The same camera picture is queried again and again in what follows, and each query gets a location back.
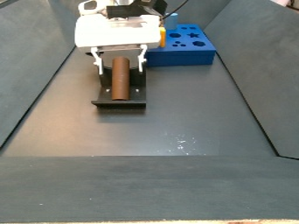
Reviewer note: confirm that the short yellow arch block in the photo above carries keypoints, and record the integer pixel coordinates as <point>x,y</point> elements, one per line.
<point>161,36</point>

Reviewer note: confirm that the blue foam shape board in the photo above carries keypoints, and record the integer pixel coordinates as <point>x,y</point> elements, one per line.
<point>187,48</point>

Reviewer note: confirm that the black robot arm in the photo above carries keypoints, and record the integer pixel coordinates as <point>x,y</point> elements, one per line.
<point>116,9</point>

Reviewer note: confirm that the light blue cylinder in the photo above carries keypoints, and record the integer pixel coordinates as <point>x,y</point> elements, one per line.
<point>171,22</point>

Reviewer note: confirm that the brown cylinder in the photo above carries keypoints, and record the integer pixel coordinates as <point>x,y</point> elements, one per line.
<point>120,79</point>

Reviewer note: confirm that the dark grey curved cradle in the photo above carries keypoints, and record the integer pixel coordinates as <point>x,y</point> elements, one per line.
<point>136,100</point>

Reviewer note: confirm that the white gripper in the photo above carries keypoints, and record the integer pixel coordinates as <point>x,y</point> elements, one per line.
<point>97,31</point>

